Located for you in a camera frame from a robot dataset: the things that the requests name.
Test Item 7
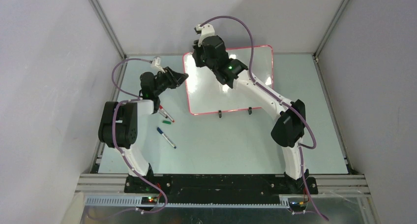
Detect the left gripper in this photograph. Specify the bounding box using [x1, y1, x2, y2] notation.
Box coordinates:
[152, 66, 188, 96]

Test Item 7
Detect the pink framed whiteboard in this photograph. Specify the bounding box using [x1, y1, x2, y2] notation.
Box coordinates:
[182, 45, 274, 115]

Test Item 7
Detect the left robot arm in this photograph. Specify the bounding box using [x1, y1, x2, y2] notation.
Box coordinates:
[98, 66, 189, 193]

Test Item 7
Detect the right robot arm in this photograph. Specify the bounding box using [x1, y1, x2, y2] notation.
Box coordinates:
[192, 35, 306, 193]

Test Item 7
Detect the red whiteboard marker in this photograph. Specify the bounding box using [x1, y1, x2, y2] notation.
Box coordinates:
[159, 105, 175, 123]

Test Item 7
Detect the black whiteboard marker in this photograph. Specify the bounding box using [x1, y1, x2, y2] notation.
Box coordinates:
[158, 109, 168, 119]

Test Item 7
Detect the blue whiteboard marker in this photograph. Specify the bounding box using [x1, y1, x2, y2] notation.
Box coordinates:
[157, 127, 177, 149]

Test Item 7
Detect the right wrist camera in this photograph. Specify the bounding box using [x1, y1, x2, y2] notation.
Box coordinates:
[194, 24, 215, 47]

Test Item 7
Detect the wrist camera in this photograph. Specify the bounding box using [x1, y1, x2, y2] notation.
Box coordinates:
[194, 24, 215, 47]
[151, 56, 166, 73]

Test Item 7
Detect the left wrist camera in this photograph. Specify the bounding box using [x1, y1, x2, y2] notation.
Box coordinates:
[151, 56, 166, 73]

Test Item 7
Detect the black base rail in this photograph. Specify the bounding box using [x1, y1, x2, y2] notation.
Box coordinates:
[124, 174, 318, 205]

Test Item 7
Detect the aluminium frame front rail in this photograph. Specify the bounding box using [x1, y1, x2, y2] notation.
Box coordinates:
[75, 174, 371, 209]

